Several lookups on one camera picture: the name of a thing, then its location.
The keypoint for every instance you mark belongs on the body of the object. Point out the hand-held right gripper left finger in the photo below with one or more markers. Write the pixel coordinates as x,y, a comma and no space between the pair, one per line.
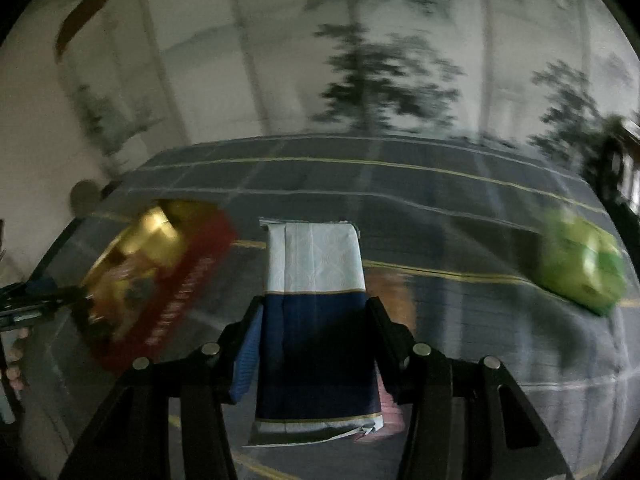
247,360

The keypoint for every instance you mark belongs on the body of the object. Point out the grey plaid blanket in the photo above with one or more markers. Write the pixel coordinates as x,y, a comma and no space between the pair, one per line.
450,200

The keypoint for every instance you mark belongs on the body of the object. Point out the red tin box gold inside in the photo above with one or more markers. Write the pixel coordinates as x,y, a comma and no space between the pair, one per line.
150,280

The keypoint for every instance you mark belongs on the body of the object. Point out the folding screen with painted trees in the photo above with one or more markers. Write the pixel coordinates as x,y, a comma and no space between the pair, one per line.
380,60

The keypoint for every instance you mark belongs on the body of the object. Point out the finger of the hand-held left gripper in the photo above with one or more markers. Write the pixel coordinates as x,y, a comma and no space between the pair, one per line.
55,294

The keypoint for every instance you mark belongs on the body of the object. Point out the brown wooden beam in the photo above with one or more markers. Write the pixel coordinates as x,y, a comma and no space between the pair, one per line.
80,17

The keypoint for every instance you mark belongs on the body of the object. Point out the pink snack packet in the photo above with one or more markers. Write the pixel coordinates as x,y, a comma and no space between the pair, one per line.
392,410

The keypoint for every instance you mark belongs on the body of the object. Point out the person's left hand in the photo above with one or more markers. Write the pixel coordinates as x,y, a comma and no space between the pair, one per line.
15,355

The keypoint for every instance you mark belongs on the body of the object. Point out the white and navy snack packet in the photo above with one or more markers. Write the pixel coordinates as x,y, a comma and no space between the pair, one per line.
310,310

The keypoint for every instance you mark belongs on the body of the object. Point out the green snack packet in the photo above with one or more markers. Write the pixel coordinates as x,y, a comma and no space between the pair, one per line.
580,265

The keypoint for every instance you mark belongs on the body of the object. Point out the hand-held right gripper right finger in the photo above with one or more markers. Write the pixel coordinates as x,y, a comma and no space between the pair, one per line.
387,345

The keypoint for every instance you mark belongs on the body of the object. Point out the dark wooden furniture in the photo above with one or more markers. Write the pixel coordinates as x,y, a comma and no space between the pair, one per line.
617,160

